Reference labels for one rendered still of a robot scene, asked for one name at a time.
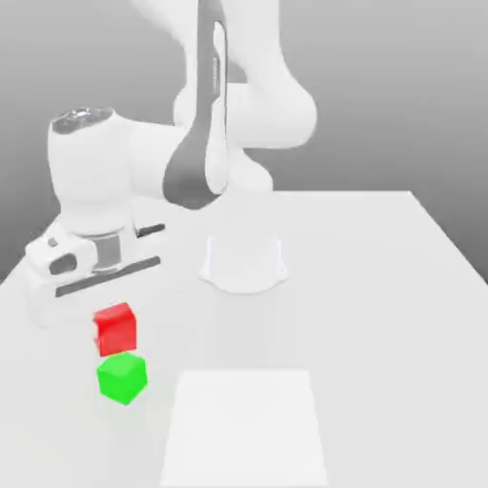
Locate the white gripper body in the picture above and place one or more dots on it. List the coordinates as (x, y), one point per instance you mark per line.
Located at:
(107, 277)

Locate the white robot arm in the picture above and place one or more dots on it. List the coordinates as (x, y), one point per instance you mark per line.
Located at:
(95, 160)

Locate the small green cube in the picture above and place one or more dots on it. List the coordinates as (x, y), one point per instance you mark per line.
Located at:
(122, 378)

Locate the small red cube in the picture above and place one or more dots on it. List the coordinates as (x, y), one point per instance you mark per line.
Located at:
(116, 329)

